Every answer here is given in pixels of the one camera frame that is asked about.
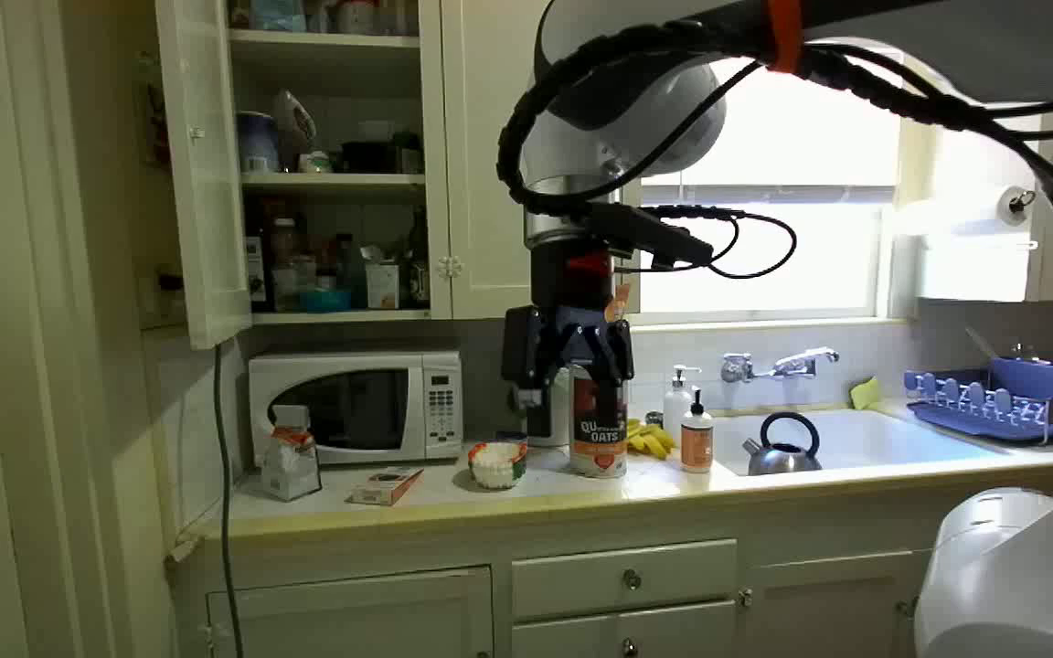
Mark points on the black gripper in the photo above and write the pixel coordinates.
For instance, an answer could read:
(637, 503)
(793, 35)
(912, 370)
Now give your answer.
(584, 332)

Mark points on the white drawer with green knob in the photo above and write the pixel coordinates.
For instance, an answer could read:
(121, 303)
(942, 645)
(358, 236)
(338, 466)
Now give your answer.
(577, 584)

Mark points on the green glass knob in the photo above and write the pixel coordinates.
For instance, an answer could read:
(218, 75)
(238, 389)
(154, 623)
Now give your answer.
(631, 581)

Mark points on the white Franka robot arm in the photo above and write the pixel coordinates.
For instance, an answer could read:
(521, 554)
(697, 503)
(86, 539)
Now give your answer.
(643, 114)

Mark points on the white drawer with silver knob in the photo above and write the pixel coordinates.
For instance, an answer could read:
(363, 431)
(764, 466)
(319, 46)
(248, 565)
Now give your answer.
(564, 642)

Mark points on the white base cabinet door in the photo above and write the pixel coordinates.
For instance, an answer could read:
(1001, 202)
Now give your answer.
(349, 616)
(831, 610)

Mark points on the cardboard oatmeal canister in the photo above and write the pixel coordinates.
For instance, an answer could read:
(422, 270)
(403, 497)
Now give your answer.
(603, 459)

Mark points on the white pump soap dispenser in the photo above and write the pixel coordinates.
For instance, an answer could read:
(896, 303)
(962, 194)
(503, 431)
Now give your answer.
(677, 406)

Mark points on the soap bottle with orange label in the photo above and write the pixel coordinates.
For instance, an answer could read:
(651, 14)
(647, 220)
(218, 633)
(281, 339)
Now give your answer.
(697, 444)

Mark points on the dark glass bottle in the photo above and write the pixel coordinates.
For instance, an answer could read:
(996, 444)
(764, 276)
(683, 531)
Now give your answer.
(416, 263)

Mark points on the small white carton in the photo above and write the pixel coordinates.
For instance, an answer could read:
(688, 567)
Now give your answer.
(382, 286)

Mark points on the white microwave oven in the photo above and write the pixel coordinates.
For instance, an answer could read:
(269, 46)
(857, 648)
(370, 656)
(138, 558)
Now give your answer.
(358, 406)

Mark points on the chrome sink faucet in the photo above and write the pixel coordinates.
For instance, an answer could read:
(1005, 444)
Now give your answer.
(796, 364)

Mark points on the small orange flat object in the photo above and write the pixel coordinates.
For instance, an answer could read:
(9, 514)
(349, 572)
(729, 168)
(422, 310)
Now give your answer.
(385, 488)

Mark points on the teal bowl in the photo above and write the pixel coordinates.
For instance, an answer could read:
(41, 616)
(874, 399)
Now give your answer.
(322, 303)

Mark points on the bright kitchen window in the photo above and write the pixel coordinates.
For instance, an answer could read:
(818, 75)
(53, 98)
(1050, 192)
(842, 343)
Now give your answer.
(820, 270)

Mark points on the dark small appliance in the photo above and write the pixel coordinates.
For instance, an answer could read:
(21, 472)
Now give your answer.
(376, 154)

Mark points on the yellow green sponge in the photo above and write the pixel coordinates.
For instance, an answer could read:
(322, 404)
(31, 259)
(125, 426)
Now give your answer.
(870, 392)

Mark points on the clear jar with orange lid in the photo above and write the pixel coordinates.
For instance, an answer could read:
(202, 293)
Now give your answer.
(292, 461)

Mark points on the silver metal knob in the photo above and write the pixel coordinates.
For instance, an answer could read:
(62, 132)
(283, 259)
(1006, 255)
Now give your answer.
(631, 648)

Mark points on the clear glass jug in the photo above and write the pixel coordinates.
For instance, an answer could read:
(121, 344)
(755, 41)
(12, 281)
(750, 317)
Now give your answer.
(298, 130)

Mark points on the white kitchen sink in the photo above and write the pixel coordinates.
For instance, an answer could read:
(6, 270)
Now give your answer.
(915, 442)

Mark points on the white pitcher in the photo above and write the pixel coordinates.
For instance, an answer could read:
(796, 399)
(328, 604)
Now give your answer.
(259, 143)

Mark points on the white paper towel roll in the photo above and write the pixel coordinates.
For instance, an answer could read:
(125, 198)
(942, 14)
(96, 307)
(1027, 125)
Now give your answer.
(970, 259)

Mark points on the blue dish rack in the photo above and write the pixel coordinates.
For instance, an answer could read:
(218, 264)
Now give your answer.
(1015, 404)

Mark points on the white base cabinet frame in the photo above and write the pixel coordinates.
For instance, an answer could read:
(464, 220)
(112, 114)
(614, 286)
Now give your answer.
(431, 544)

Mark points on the white wall cabinet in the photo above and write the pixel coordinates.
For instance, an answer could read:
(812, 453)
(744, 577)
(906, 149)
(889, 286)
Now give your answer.
(332, 183)

